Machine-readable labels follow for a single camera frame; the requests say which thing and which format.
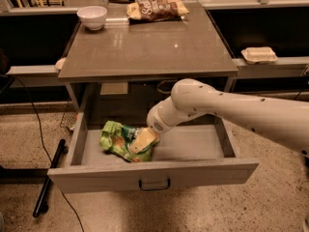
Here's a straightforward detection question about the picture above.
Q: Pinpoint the grey counter cabinet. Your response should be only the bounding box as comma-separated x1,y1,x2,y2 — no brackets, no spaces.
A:
58,2,238,107

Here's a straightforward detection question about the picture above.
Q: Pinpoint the green rice chip bag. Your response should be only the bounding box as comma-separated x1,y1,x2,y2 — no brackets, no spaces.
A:
99,121,159,162

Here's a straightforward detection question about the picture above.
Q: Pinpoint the wire mesh basket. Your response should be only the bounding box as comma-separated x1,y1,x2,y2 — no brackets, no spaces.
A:
60,101,77,131

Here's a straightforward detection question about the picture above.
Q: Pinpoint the grey open drawer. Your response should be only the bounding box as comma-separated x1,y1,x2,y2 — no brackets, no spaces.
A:
48,112,259,193

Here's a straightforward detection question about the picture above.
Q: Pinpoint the black base bar left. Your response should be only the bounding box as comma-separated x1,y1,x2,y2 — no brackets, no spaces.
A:
32,139,68,218

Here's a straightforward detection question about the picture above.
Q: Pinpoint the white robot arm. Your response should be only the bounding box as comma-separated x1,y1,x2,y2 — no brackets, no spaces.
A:
146,78,309,158

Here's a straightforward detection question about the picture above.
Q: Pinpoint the brown snack bag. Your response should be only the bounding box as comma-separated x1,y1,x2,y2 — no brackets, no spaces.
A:
126,0,188,21

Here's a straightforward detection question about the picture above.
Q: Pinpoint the black floor cable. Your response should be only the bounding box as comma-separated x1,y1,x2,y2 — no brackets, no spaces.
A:
0,74,85,232

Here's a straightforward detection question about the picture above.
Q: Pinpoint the white bowl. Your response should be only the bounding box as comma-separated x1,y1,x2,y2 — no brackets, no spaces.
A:
77,6,107,30

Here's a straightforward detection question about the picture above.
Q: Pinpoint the white takeout container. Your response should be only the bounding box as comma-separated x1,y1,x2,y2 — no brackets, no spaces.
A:
241,46,278,64

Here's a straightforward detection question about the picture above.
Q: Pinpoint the black drawer handle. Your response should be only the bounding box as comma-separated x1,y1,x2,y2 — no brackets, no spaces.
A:
138,179,171,191

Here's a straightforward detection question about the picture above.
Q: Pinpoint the coiled rope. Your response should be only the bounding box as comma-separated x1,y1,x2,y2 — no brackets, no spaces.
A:
155,79,178,96

